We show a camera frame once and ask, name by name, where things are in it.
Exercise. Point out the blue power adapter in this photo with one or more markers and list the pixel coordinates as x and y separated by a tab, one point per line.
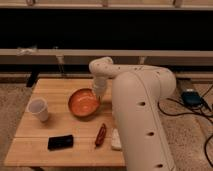
191	99

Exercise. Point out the orange ceramic bowl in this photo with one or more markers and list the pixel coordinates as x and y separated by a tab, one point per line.
83	103

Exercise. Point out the white plastic cup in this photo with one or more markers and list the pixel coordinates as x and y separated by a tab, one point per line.
38	107

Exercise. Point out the white small object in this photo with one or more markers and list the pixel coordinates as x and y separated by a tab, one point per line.
115	140

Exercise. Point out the wooden shelf rail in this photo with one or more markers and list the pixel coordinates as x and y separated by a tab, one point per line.
39	56

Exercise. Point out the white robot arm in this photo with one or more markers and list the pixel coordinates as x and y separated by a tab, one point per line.
136	91

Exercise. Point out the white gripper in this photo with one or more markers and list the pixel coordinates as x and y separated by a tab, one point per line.
99	87

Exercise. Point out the black rectangular block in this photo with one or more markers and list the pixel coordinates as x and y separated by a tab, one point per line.
60	142

